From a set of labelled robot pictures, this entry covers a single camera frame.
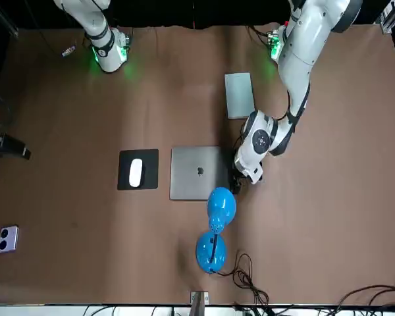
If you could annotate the black mouse pad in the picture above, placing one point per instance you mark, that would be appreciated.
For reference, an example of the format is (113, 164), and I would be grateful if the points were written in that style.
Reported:
(151, 171)

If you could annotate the blue desk lamp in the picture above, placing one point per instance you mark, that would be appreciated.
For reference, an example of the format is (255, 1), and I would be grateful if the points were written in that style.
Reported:
(220, 204)

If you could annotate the silver laptop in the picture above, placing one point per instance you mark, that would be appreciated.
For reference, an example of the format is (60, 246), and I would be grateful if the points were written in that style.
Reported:
(191, 174)

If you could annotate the white computer mouse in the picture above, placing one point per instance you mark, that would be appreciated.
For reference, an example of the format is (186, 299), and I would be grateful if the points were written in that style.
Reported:
(135, 172)

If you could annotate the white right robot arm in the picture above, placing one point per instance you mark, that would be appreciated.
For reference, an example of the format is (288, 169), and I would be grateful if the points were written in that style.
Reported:
(105, 42)

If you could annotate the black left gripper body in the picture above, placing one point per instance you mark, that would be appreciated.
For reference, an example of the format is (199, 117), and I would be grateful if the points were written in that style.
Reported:
(237, 181)

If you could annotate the aluminium frame post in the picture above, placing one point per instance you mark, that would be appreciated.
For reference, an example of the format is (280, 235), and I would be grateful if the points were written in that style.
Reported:
(199, 303)

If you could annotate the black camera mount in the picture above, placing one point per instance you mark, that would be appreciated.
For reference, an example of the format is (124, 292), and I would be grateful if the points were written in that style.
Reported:
(10, 145)

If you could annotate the lilac box with black discs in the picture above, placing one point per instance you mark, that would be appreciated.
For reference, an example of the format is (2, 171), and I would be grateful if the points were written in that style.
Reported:
(8, 238)

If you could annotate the flat silver box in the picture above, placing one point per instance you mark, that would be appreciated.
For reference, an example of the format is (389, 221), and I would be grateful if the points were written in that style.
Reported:
(238, 95)

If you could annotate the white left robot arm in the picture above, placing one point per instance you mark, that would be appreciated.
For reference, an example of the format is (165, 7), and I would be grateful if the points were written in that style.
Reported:
(299, 66)

